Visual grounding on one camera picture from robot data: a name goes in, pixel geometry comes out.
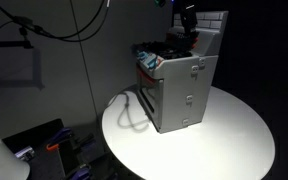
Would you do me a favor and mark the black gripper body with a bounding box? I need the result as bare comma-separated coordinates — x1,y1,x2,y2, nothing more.
180,0,197,33

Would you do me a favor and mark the grey toy stove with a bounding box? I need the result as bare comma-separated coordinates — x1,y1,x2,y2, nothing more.
132,11,228,133

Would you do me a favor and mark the round white table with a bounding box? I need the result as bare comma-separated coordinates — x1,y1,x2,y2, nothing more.
102,87,276,180

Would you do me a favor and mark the purple black spring clamp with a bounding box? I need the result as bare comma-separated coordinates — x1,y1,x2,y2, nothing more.
76,133,94,148

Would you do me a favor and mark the purple orange spring clamp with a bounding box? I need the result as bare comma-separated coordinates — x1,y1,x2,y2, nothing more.
46,127,73,151

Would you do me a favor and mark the lower purple spring clamp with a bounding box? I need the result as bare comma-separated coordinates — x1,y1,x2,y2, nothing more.
67,167,91,180

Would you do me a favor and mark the black box under clamps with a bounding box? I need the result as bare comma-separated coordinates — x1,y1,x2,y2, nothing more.
3,119,95,180

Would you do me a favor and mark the small silver purple object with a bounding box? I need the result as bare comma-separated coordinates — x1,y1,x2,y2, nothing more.
15,146,35,161

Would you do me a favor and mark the black hanging cable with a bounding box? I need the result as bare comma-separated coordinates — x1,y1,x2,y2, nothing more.
0,0,111,43

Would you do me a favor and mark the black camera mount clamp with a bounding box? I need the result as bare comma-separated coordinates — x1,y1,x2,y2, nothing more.
0,16,35,50

